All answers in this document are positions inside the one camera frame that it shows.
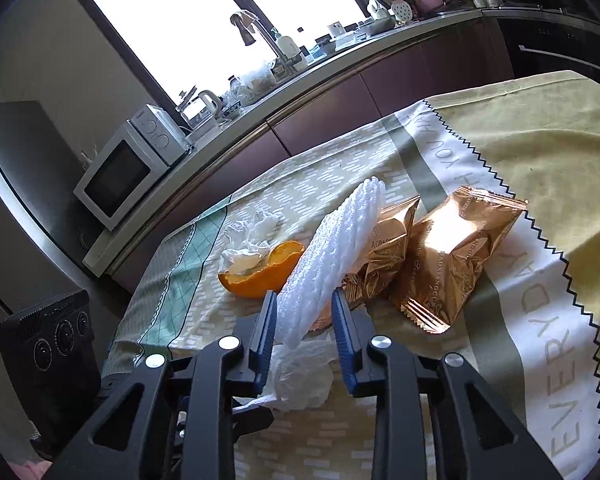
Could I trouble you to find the small gold snack bag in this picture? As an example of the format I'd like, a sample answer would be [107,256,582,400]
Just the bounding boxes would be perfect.
[310,196,419,332]

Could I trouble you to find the white foam fruit net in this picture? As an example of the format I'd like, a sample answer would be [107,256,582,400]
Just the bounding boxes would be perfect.
[275,177,386,349]

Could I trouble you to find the large gold snack bag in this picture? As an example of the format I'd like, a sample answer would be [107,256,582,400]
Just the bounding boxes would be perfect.
[388,185,528,335]

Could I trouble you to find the chrome kitchen faucet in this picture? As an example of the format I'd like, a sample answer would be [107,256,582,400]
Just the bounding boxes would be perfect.
[230,10,298,75]

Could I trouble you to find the clear plastic bag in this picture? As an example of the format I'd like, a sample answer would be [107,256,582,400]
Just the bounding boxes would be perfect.
[234,337,338,414]

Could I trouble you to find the orange peel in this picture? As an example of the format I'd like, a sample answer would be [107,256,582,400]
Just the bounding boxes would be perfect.
[218,240,304,299]

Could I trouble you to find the crumpled white tissue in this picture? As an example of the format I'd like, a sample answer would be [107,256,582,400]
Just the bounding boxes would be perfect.
[220,210,282,275]

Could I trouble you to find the grey refrigerator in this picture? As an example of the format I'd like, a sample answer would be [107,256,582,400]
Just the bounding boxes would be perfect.
[0,101,130,318]

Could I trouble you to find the patterned tablecloth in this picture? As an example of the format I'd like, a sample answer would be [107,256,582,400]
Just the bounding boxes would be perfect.
[104,70,600,479]

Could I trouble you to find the white microwave oven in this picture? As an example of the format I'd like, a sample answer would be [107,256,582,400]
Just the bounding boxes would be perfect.
[73,104,190,231]

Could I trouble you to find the glass kettle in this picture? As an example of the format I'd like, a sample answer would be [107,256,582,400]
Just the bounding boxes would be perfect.
[176,86,223,127]

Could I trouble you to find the black built-in oven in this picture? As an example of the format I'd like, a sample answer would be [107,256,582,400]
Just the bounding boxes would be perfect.
[496,0,600,84]

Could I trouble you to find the pink pot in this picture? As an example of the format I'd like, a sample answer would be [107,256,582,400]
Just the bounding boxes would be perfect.
[415,0,444,15]

